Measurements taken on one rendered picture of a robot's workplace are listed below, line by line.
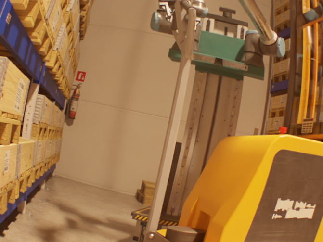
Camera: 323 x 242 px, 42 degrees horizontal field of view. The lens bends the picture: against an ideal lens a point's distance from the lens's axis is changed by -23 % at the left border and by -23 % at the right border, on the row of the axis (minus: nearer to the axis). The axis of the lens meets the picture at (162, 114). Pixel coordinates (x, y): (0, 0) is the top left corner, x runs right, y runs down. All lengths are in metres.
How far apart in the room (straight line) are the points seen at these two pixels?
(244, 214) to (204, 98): 1.90
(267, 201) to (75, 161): 5.98
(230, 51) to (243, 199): 1.91
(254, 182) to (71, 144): 5.98
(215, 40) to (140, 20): 4.35
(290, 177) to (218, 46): 1.88
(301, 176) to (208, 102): 1.84
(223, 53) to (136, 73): 4.24
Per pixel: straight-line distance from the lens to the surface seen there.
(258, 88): 7.97
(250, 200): 1.67
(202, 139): 3.44
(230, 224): 1.66
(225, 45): 3.43
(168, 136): 1.96
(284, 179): 1.71
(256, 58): 3.25
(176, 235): 1.97
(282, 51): 3.22
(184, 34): 1.98
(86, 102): 7.49
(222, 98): 3.45
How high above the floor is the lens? 0.76
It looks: 4 degrees up
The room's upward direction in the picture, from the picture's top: 11 degrees clockwise
